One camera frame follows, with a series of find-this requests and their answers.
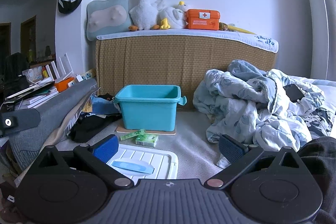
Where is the blue plastic storage bin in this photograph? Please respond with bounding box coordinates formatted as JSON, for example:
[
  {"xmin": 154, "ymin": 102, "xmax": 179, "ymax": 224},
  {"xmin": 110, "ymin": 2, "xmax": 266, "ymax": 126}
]
[{"xmin": 115, "ymin": 84, "xmax": 187, "ymax": 130}]

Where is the green tissue packet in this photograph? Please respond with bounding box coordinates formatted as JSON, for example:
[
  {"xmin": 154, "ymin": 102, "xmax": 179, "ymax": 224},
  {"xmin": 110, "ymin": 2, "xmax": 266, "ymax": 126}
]
[
  {"xmin": 135, "ymin": 134, "xmax": 159, "ymax": 147},
  {"xmin": 120, "ymin": 129, "xmax": 146, "ymax": 141}
]

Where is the blue cloth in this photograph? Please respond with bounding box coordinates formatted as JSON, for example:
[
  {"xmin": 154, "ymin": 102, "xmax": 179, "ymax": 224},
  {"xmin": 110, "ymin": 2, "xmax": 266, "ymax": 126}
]
[{"xmin": 91, "ymin": 97, "xmax": 121, "ymax": 115}]

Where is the stack of books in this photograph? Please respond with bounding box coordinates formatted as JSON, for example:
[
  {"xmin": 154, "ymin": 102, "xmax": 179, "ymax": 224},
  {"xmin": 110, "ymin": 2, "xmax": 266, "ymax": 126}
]
[{"xmin": 4, "ymin": 81, "xmax": 59, "ymax": 109}]

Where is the white router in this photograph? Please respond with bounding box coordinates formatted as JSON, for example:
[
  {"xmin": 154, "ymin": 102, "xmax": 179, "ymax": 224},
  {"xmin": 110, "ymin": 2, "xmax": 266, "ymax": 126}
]
[{"xmin": 39, "ymin": 55, "xmax": 75, "ymax": 84}]

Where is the woven rattan headboard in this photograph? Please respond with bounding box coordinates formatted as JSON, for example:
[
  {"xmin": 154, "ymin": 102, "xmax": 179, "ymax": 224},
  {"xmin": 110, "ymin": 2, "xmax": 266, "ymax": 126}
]
[{"xmin": 95, "ymin": 34, "xmax": 279, "ymax": 109}]

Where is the black phone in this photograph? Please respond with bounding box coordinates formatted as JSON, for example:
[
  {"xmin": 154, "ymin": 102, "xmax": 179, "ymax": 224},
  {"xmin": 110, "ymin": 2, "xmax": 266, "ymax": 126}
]
[{"xmin": 283, "ymin": 84, "xmax": 306, "ymax": 103}]

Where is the white goose plush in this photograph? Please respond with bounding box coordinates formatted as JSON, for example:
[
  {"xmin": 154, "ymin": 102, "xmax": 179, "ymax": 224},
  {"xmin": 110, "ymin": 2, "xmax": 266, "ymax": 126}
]
[{"xmin": 128, "ymin": 0, "xmax": 164, "ymax": 31}]

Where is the yellow long toy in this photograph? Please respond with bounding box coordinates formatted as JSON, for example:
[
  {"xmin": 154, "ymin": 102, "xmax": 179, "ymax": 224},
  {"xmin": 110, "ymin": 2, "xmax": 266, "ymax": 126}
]
[{"xmin": 219, "ymin": 22, "xmax": 256, "ymax": 35}]

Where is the cardboard sheet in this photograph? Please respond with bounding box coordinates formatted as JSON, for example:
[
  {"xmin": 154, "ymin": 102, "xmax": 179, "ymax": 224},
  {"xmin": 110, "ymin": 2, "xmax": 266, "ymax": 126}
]
[{"xmin": 115, "ymin": 126, "xmax": 176, "ymax": 135}]

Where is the white bin lid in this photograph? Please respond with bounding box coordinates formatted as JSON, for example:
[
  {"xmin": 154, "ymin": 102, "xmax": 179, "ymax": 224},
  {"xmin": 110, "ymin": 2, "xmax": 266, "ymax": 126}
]
[{"xmin": 106, "ymin": 145, "xmax": 179, "ymax": 180}]

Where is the grey cushion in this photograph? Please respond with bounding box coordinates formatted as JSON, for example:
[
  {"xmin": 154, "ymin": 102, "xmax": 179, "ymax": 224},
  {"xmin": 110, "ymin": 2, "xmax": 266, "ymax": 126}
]
[{"xmin": 0, "ymin": 78, "xmax": 97, "ymax": 169}]

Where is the teal pillow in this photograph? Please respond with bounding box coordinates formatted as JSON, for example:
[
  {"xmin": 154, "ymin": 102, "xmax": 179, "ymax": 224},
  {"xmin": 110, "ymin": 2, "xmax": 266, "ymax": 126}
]
[{"xmin": 86, "ymin": 0, "xmax": 133, "ymax": 41}]

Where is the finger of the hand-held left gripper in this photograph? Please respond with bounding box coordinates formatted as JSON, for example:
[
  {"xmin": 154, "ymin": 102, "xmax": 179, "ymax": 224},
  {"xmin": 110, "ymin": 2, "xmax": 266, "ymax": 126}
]
[{"xmin": 0, "ymin": 109, "xmax": 40, "ymax": 136}]

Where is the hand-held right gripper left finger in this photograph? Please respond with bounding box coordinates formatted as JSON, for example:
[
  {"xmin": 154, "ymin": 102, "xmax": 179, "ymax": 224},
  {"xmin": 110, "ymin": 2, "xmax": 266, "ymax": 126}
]
[{"xmin": 38, "ymin": 134, "xmax": 135, "ymax": 190}]

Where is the white towel with blue edge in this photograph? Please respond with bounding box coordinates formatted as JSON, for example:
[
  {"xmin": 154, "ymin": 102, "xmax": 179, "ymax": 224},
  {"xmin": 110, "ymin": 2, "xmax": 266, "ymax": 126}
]
[{"xmin": 96, "ymin": 28, "xmax": 279, "ymax": 53}]

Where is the white standing air conditioner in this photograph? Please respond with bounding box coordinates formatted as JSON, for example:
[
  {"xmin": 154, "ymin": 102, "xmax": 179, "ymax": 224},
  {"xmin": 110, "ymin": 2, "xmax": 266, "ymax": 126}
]
[{"xmin": 299, "ymin": 0, "xmax": 336, "ymax": 80}]

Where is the person's dark clothing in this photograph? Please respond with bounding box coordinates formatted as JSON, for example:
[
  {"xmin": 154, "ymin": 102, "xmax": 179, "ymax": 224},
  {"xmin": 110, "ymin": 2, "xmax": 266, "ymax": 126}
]
[{"xmin": 297, "ymin": 137, "xmax": 336, "ymax": 224}]

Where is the dark floral bedsheet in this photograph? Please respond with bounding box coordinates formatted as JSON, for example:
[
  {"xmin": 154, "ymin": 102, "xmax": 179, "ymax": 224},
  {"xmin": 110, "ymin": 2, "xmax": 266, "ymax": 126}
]
[{"xmin": 307, "ymin": 106, "xmax": 336, "ymax": 140}]

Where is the white duck plush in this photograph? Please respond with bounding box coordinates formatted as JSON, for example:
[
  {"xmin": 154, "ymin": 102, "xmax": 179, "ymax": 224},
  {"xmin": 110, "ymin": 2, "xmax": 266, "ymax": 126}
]
[{"xmin": 157, "ymin": 1, "xmax": 188, "ymax": 30}]

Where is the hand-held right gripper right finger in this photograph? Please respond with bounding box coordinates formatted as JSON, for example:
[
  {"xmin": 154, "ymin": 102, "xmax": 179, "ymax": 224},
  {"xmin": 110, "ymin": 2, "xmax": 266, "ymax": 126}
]
[{"xmin": 203, "ymin": 134, "xmax": 300, "ymax": 190}]

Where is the floral blue white blanket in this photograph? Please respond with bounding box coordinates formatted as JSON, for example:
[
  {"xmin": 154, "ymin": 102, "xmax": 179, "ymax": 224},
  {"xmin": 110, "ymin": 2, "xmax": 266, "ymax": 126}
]
[{"xmin": 193, "ymin": 59, "xmax": 336, "ymax": 169}]

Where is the grey woven bed mat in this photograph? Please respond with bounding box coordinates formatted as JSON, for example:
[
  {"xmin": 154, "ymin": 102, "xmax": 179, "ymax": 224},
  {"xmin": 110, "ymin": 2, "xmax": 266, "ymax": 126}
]
[{"xmin": 56, "ymin": 109, "xmax": 263, "ymax": 182}]

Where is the orange first aid box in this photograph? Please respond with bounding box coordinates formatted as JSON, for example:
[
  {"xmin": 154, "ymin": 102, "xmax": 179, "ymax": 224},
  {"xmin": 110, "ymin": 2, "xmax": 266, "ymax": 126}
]
[{"xmin": 185, "ymin": 9, "xmax": 221, "ymax": 31}]

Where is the black clothes pile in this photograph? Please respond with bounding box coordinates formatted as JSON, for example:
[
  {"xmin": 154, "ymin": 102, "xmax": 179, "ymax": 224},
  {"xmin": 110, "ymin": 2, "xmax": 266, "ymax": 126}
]
[{"xmin": 67, "ymin": 93, "xmax": 122, "ymax": 143}]

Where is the white power strip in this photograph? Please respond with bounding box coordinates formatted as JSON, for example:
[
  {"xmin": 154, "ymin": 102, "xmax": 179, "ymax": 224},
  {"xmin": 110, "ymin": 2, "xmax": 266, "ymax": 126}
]
[{"xmin": 75, "ymin": 68, "xmax": 96, "ymax": 82}]

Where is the wooden door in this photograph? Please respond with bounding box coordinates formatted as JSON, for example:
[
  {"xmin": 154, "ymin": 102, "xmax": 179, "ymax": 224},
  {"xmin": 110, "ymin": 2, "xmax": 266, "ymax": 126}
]
[{"xmin": 20, "ymin": 15, "xmax": 37, "ymax": 62}]

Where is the black chair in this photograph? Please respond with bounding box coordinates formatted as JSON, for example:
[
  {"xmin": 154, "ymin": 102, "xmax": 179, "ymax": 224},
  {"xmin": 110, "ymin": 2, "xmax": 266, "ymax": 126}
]
[{"xmin": 3, "ymin": 52, "xmax": 29, "ymax": 101}]

